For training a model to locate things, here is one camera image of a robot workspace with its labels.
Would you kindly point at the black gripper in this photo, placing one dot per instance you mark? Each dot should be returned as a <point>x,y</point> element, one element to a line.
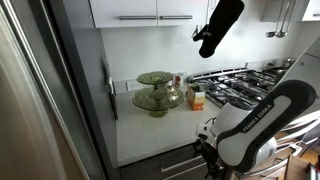
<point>210,155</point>

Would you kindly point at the grey top drawer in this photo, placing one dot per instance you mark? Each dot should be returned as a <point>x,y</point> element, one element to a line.
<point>179,164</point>

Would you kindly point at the orange white carton box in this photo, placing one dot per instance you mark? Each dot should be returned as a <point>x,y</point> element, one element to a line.
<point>196,97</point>

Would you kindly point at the green glass tiered stand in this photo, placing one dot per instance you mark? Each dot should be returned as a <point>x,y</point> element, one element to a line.
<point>160,96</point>

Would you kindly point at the red white can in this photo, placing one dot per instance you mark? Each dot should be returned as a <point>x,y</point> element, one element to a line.
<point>178,80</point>

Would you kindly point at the stainless gas stove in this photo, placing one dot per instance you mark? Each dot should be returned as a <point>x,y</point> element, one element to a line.
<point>246,86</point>

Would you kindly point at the hanging metal ladle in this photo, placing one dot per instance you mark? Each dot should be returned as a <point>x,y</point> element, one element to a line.
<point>280,32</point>

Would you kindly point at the white upper cabinet right door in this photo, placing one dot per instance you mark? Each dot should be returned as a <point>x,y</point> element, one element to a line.
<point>181,12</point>

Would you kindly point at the white cabinet door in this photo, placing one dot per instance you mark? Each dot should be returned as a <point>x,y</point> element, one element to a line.
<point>181,12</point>
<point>124,13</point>

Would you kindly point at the stainless steel refrigerator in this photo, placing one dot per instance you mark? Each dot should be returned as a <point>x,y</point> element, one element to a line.
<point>43,129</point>

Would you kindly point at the white upper cabinet left door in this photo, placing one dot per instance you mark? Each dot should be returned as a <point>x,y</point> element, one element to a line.
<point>124,13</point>

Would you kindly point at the white wall outlet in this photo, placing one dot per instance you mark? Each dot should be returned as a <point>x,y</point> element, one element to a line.
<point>133,85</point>

